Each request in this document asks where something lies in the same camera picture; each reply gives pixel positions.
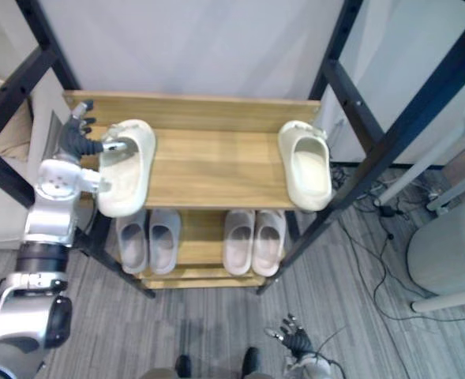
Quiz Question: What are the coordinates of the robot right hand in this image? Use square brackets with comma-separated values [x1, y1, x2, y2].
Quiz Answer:
[264, 313, 317, 357]

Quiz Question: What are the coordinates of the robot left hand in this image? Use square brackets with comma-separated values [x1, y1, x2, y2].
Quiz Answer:
[58, 99, 130, 163]

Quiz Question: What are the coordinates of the cream foam slipper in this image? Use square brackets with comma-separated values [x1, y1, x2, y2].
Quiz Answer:
[96, 118, 157, 219]
[277, 120, 333, 212]

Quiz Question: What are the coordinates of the dark robot right foot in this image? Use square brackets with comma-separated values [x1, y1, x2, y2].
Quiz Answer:
[241, 346, 261, 374]

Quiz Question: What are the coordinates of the dark robot foot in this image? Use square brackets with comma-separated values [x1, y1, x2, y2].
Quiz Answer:
[174, 354, 192, 378]
[241, 346, 261, 374]

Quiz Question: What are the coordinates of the cardboard box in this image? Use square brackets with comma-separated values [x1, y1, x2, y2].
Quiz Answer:
[0, 73, 35, 161]

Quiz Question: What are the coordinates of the beige foam slipper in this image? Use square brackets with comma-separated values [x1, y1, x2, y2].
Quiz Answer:
[252, 208, 287, 278]
[222, 208, 257, 275]

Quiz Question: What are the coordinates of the dark robot left foot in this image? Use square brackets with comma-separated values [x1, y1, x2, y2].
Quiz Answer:
[174, 354, 192, 378]

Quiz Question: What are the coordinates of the grey foam slipper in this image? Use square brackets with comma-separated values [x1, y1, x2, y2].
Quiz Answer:
[148, 208, 182, 276]
[115, 211, 150, 275]

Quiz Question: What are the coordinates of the wooden shelf board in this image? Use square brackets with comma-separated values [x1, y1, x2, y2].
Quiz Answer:
[61, 90, 322, 211]
[113, 208, 296, 282]

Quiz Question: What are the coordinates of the black power adapter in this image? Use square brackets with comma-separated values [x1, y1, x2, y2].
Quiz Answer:
[373, 203, 405, 219]

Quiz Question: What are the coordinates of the white round stool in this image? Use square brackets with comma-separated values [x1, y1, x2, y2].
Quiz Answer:
[405, 196, 465, 315]

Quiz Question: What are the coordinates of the black robot wrist cable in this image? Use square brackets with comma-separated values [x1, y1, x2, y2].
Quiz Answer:
[313, 324, 350, 366]

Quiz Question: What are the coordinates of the long black floor cable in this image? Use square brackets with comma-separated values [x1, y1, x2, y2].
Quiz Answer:
[344, 223, 417, 321]

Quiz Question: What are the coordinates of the tangled black cable bundle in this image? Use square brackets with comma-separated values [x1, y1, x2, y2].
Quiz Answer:
[329, 164, 387, 203]

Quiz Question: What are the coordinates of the black metal rack frame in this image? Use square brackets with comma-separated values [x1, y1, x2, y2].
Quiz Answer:
[0, 0, 465, 299]

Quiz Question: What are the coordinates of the white table frame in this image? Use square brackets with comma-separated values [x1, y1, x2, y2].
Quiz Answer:
[373, 106, 465, 216]

